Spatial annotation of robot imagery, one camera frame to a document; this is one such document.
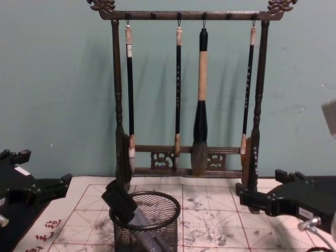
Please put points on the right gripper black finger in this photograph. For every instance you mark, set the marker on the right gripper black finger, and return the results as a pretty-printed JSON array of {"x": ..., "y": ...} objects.
[
  {"x": 258, "y": 200},
  {"x": 287, "y": 177}
]

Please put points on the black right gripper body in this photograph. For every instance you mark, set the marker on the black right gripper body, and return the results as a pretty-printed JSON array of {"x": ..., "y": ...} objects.
[{"x": 309, "y": 194}]

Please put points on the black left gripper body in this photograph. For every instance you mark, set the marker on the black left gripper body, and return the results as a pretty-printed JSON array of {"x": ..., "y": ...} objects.
[{"x": 15, "y": 186}]

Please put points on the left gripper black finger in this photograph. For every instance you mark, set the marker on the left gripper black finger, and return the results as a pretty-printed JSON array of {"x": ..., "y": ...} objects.
[
  {"x": 53, "y": 187},
  {"x": 15, "y": 156}
]

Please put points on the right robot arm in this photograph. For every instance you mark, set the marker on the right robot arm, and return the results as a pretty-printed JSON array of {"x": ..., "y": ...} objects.
[{"x": 309, "y": 223}]

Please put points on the white red-grid practice cloth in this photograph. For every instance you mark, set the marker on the white red-grid practice cloth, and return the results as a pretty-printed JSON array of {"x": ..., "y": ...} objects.
[{"x": 210, "y": 225}]

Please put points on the black brush with white marks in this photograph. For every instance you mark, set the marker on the black brush with white marks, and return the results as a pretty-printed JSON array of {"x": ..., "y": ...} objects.
[{"x": 247, "y": 92}]

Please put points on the black mesh pen cup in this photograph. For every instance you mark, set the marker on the black mesh pen cup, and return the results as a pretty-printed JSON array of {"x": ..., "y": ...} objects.
[{"x": 147, "y": 236}]

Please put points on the black brush with white label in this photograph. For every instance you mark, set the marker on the black brush with white label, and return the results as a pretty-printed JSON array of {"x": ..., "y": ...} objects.
[{"x": 130, "y": 92}]

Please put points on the dark wooden brush rack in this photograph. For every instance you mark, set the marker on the dark wooden brush rack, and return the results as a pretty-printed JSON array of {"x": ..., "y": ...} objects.
[{"x": 116, "y": 78}]

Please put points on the large black and tan brush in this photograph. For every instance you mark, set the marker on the large black and tan brush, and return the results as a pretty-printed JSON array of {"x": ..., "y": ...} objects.
[{"x": 202, "y": 76}]

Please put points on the thin black brush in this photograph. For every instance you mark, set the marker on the thin black brush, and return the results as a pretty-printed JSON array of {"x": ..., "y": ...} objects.
[{"x": 178, "y": 92}]

